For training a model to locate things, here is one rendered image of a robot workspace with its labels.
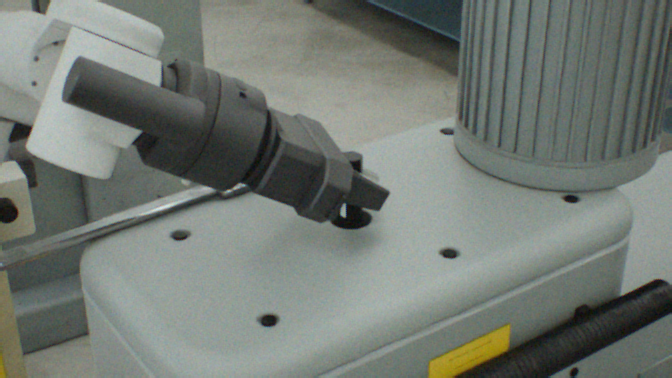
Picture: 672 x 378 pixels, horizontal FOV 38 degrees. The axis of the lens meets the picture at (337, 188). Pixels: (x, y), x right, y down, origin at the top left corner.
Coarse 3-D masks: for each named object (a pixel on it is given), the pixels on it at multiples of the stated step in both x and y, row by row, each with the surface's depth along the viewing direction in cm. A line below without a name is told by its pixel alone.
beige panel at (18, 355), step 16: (0, 240) 260; (0, 272) 263; (0, 288) 265; (0, 304) 267; (0, 320) 269; (16, 320) 272; (0, 336) 271; (16, 336) 274; (0, 352) 272; (16, 352) 276; (0, 368) 274; (16, 368) 278
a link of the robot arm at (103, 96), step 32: (64, 64) 70; (96, 64) 66; (128, 64) 70; (160, 64) 71; (192, 64) 74; (64, 96) 66; (96, 96) 66; (128, 96) 67; (160, 96) 68; (192, 96) 72; (64, 128) 69; (96, 128) 70; (128, 128) 71; (160, 128) 68; (192, 128) 69; (64, 160) 69; (96, 160) 70; (160, 160) 73; (192, 160) 73
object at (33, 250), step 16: (192, 192) 88; (208, 192) 88; (224, 192) 88; (240, 192) 89; (144, 208) 85; (160, 208) 85; (176, 208) 86; (96, 224) 83; (112, 224) 83; (128, 224) 84; (48, 240) 81; (64, 240) 81; (80, 240) 81; (0, 256) 78; (16, 256) 78; (32, 256) 79
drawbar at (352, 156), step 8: (344, 152) 83; (352, 152) 83; (352, 160) 82; (360, 160) 82; (360, 168) 82; (352, 208) 84; (360, 208) 84; (352, 216) 84; (360, 216) 85; (344, 224) 85; (352, 224) 84; (360, 224) 85
